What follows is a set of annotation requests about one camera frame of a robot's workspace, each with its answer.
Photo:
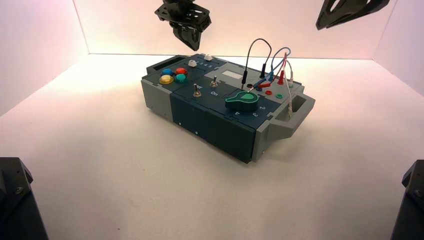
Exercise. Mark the green rotary knob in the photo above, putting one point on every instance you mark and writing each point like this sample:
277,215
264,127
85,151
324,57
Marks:
243,101

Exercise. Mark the metal toggle switch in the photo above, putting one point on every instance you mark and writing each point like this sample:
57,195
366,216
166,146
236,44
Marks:
197,91
214,82

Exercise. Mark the green banana socket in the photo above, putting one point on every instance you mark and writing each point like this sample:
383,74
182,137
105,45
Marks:
279,96

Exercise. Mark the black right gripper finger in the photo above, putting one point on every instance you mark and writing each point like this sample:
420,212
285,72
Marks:
344,13

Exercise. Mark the white slider knob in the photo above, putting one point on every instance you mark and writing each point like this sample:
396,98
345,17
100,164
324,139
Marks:
192,63
208,57

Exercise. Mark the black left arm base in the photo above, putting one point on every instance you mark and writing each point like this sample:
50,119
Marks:
16,205

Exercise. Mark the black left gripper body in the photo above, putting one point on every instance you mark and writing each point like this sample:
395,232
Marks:
182,13

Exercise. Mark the blue grey control box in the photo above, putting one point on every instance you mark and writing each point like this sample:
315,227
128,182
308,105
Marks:
212,129

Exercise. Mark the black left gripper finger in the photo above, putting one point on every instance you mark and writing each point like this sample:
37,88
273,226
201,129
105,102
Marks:
196,39
180,32

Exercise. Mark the red push button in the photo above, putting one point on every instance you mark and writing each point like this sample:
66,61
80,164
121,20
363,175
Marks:
181,71

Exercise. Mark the yellow push button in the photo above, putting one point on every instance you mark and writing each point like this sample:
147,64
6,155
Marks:
166,79

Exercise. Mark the white display window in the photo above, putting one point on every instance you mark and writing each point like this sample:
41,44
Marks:
233,75

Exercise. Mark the teal push button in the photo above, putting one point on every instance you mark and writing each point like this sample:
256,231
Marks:
181,78

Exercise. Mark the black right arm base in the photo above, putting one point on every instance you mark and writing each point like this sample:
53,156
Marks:
410,205

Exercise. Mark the blue push button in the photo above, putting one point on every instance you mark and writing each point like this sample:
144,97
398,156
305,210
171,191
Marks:
167,71

